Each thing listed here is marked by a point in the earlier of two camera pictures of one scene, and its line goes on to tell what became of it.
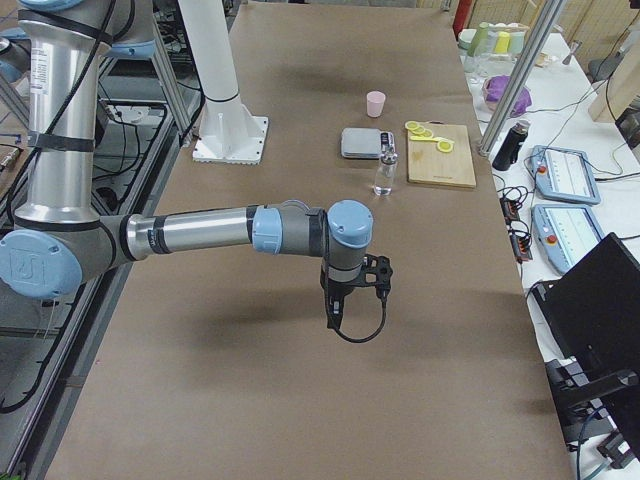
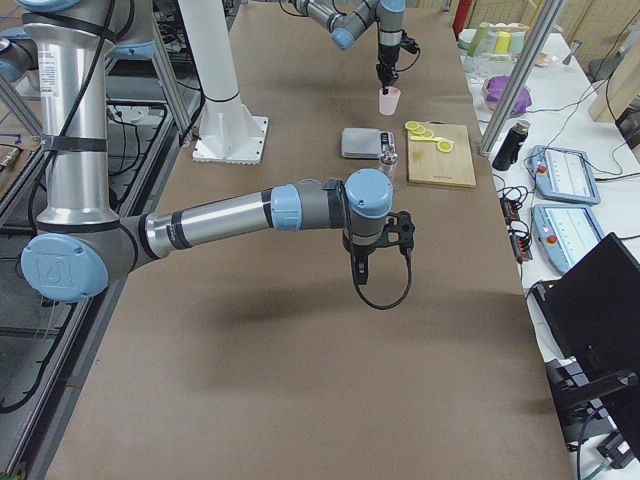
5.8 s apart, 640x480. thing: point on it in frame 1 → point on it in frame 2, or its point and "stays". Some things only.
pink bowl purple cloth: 493,89 stays
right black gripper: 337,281 → 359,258
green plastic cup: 482,30 stays
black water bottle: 506,153 stays
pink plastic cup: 375,103 → 388,99
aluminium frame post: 551,13 stays
